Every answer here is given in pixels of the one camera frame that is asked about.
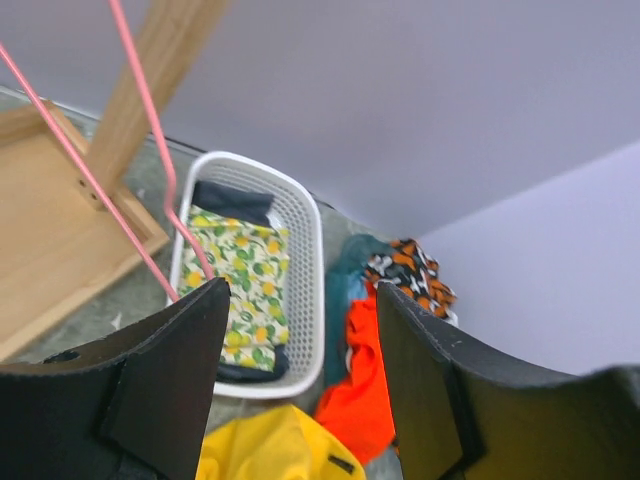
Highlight orange black patterned garment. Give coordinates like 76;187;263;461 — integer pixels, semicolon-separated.
365;239;458;326

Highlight pink wire hanger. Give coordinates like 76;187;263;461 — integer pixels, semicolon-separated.
1;0;214;302

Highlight teal plastic tray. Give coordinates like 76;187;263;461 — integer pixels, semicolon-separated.
323;234;390;387

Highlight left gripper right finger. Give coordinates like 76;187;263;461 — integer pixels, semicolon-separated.
377;282;639;479

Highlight lemon print folded cloth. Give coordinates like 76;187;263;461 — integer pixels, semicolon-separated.
187;205;289;373

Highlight wooden clothes rack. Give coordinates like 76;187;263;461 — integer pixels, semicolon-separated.
1;1;224;359

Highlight white plastic basket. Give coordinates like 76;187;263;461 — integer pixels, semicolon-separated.
179;151;325;400

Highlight yellow shorts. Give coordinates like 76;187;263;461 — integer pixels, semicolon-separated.
196;405;366;480

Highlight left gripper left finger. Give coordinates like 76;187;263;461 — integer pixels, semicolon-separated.
1;278;230;479

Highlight dark navy folded cloth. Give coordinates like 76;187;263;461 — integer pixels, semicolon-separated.
192;181;274;227

